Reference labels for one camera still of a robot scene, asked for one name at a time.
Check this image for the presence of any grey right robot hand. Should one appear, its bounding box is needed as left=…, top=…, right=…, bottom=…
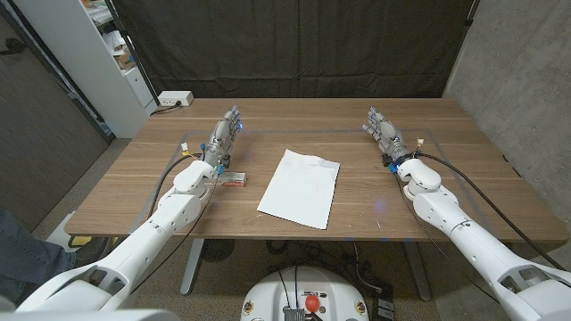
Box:
left=361, top=105, right=415, bottom=169

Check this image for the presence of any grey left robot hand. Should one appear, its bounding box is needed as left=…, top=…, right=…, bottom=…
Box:
left=204, top=105, right=244, bottom=170

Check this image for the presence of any white paper sheet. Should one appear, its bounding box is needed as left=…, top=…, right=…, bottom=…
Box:
left=256, top=149, right=341, bottom=231

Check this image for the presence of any red white toothpaste box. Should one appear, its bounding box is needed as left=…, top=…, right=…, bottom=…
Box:
left=203, top=171, right=248, bottom=188

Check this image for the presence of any white power strip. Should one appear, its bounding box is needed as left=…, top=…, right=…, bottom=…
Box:
left=157, top=90, right=194, bottom=108

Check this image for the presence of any black round vent disc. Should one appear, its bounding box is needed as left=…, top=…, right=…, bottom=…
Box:
left=201, top=239, right=236, bottom=263

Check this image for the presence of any black backdrop curtain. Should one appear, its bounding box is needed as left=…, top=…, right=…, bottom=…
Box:
left=111, top=0, right=476, bottom=100

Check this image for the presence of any black backdrop stand pole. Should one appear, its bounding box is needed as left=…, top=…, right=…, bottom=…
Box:
left=463, top=0, right=481, bottom=28
left=103, top=0, right=161, bottom=107

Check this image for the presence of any cardboard box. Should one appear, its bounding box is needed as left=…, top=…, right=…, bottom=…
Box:
left=113, top=48, right=137, bottom=70

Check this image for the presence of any grey table leg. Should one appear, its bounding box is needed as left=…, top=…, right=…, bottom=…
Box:
left=179, top=238, right=205, bottom=296
left=402, top=241, right=433, bottom=302

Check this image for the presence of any white shelf cabinet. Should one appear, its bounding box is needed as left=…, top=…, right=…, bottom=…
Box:
left=12, top=0, right=158, bottom=139

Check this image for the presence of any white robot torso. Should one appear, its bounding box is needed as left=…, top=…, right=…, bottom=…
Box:
left=240, top=266, right=370, bottom=321

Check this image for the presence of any black floor power strip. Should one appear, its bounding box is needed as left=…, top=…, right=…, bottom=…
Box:
left=372, top=284, right=396, bottom=321

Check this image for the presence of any dark shoe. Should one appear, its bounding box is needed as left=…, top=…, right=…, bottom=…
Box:
left=73, top=236, right=111, bottom=268

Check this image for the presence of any white flat floor board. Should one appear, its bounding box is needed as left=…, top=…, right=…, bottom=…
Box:
left=44, top=211, right=86, bottom=253

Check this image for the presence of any person leg in jeans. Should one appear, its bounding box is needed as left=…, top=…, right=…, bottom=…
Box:
left=0, top=204, right=78, bottom=309

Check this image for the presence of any black power strip cord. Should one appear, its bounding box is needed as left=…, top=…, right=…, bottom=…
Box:
left=150, top=100, right=183, bottom=117

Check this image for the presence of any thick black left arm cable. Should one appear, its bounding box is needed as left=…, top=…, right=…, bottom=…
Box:
left=147, top=152, right=204, bottom=219

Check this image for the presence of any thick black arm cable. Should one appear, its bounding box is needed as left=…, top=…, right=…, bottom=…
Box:
left=417, top=151, right=566, bottom=271
left=147, top=152, right=204, bottom=219

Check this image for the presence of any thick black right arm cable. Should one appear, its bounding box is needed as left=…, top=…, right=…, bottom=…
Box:
left=417, top=151, right=566, bottom=271

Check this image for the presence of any grey floor cable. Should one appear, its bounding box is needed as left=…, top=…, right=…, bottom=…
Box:
left=352, top=243, right=383, bottom=294

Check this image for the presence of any black door handle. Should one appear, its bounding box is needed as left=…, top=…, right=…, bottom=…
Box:
left=0, top=37, right=28, bottom=57

